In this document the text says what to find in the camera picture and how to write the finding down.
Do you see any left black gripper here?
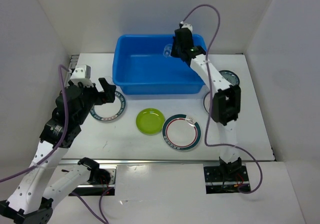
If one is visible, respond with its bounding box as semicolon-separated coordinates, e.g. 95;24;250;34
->
69;77;116;125

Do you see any clear plastic cup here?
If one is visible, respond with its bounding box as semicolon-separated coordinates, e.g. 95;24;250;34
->
104;76;114;85
163;44;173;58

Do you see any white plate dark lettered rim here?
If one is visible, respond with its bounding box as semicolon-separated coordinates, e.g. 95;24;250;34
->
90;91;127;123

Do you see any white plate red green rim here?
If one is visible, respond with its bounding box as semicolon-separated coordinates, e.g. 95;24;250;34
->
162;114;202;152

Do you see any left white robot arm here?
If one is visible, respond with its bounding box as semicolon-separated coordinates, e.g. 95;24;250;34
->
0;78;116;223

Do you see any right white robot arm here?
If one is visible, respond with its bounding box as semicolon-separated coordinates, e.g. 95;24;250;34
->
171;23;242;181

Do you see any blue plastic bin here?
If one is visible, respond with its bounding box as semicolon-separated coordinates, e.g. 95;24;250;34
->
112;34;204;95

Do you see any green plastic plate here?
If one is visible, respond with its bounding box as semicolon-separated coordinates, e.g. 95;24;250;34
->
135;108;165;135

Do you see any small teal patterned plate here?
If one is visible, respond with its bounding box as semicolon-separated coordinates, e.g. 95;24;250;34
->
219;70;240;85

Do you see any orange sunburst plate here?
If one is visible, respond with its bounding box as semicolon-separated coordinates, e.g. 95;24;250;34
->
203;92;211;113

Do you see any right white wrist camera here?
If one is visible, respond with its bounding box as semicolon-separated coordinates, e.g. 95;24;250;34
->
179;21;193;32

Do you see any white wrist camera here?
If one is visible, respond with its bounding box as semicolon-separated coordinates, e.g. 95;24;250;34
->
179;21;193;32
70;65;91;81

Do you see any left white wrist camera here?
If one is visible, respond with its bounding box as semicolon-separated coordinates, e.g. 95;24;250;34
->
70;65;91;81

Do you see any aluminium rail frame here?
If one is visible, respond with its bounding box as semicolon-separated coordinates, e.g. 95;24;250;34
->
62;55;275;164

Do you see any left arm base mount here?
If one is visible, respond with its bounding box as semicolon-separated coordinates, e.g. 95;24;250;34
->
69;165;117;196

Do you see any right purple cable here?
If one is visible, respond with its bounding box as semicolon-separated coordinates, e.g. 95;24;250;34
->
182;4;263;194

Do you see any purple cable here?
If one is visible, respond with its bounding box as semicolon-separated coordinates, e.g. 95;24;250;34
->
182;4;263;194
0;65;110;224

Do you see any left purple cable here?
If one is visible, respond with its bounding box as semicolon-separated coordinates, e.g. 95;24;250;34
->
0;65;110;224

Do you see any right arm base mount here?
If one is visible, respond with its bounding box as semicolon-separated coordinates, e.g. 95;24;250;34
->
203;165;251;194

